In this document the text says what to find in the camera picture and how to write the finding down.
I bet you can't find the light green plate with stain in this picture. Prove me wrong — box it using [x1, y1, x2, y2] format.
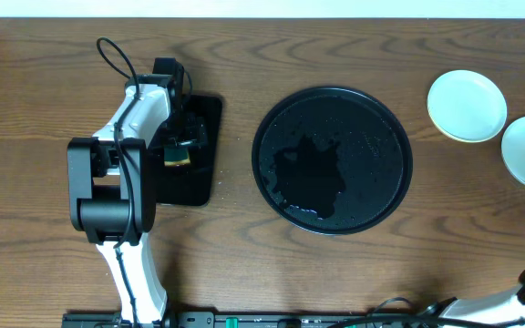
[427, 70, 508, 143]

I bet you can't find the yellow plate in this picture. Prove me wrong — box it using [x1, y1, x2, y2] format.
[427, 106, 481, 143]

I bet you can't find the black rectangular tray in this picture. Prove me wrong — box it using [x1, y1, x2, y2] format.
[149, 95, 222, 207]

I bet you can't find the green yellow sponge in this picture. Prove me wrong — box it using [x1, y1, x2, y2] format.
[163, 147, 190, 167]

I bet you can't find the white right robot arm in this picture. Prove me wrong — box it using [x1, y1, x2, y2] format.
[422, 270, 525, 327]

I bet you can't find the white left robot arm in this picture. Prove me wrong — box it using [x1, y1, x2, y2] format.
[63, 81, 222, 327]

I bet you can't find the round black tray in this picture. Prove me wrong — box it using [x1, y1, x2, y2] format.
[252, 87, 413, 235]

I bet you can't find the left black cable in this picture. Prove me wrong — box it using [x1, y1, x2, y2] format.
[95, 36, 141, 99]

